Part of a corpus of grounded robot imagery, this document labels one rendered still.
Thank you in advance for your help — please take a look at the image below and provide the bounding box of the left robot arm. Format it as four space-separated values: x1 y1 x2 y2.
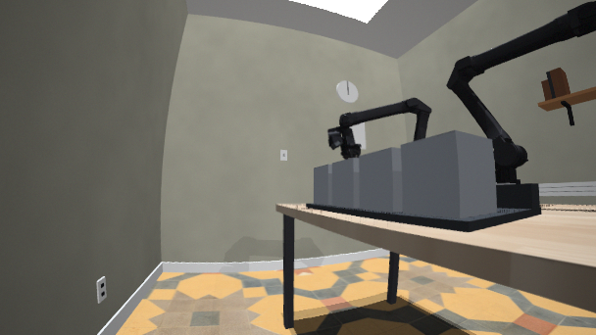
446 1 596 184

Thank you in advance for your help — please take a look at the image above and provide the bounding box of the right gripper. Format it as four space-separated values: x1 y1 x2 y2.
341 137 362 160

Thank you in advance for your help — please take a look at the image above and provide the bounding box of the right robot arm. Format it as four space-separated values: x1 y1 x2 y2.
327 98 431 152

